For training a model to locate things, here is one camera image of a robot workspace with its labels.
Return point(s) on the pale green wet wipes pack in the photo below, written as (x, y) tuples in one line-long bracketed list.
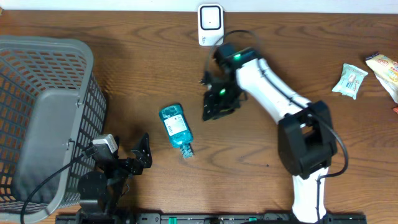
[(350, 81)]

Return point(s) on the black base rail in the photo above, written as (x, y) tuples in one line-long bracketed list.
[(156, 218)]

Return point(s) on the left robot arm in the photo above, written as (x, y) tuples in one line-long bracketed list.
[(100, 190)]

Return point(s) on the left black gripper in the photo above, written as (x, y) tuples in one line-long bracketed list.
[(136, 168)]

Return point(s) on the yellow chips bag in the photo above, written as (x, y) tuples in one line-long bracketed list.
[(385, 70)]

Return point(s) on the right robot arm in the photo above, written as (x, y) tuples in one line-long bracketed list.
[(305, 141)]

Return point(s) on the grey plastic shopping basket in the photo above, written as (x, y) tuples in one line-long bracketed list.
[(51, 109)]

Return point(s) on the teal mouthwash bottle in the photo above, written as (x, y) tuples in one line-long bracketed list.
[(178, 131)]

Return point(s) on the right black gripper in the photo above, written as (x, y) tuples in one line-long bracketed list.
[(212, 111)]

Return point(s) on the white barcode scanner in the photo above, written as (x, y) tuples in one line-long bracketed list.
[(210, 24)]

